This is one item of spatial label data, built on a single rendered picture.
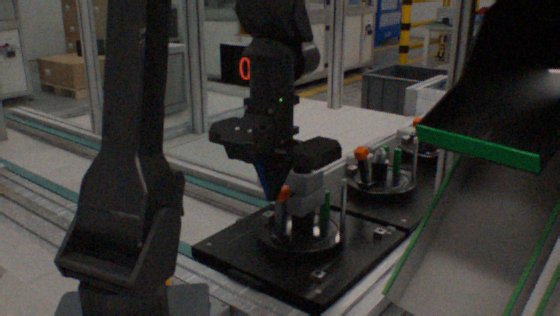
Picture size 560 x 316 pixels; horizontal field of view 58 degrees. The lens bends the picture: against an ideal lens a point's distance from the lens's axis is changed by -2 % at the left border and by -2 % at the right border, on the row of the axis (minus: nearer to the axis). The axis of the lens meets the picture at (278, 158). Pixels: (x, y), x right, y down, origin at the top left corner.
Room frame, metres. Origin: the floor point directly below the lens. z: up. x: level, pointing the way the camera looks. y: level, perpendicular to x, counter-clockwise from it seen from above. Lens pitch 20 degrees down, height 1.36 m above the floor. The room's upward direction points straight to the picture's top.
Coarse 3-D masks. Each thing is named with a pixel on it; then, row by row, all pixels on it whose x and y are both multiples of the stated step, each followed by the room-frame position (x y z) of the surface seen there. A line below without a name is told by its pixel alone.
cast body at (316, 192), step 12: (300, 168) 0.69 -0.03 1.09; (288, 180) 0.69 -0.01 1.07; (300, 180) 0.68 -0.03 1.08; (312, 180) 0.69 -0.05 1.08; (300, 192) 0.68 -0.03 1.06; (312, 192) 0.69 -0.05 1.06; (324, 192) 0.71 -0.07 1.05; (288, 204) 0.68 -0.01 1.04; (300, 204) 0.67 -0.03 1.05; (312, 204) 0.69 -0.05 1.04; (300, 216) 0.67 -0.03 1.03
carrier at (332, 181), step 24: (336, 168) 1.00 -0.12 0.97; (384, 168) 0.89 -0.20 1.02; (336, 192) 0.88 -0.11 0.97; (360, 192) 0.85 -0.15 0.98; (384, 192) 0.84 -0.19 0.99; (408, 192) 0.85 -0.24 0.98; (432, 192) 0.88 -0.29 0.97; (360, 216) 0.79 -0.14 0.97; (384, 216) 0.78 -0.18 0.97; (408, 216) 0.78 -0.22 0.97
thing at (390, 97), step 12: (372, 72) 2.80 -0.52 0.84; (384, 72) 2.92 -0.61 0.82; (396, 72) 3.03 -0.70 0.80; (408, 72) 2.98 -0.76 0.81; (420, 72) 2.94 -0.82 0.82; (432, 72) 2.89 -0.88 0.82; (444, 72) 2.85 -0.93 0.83; (372, 84) 2.68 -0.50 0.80; (384, 84) 2.64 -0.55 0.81; (396, 84) 2.60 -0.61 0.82; (408, 84) 2.56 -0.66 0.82; (372, 96) 2.68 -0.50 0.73; (384, 96) 2.64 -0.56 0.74; (396, 96) 2.59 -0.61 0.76; (372, 108) 2.68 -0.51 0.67; (384, 108) 2.63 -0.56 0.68; (396, 108) 2.59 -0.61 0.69
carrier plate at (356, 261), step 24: (336, 216) 0.78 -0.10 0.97; (216, 240) 0.70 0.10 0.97; (240, 240) 0.70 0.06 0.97; (360, 240) 0.70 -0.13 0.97; (384, 240) 0.70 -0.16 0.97; (216, 264) 0.65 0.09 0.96; (240, 264) 0.63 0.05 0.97; (264, 264) 0.63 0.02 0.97; (288, 264) 0.63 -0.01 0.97; (312, 264) 0.63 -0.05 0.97; (336, 264) 0.63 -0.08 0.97; (360, 264) 0.63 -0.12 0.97; (264, 288) 0.59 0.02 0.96; (288, 288) 0.57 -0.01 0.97; (312, 288) 0.57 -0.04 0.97; (336, 288) 0.57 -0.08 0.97; (312, 312) 0.54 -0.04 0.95
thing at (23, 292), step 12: (12, 276) 0.76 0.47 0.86; (0, 288) 0.73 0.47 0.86; (12, 288) 0.73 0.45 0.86; (24, 288) 0.73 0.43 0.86; (0, 300) 0.69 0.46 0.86; (12, 300) 0.69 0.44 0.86; (24, 300) 0.69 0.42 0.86; (36, 300) 0.69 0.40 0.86; (48, 300) 0.69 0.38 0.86; (0, 312) 0.66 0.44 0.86; (12, 312) 0.66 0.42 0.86; (24, 312) 0.66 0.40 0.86; (36, 312) 0.66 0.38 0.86; (48, 312) 0.66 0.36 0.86
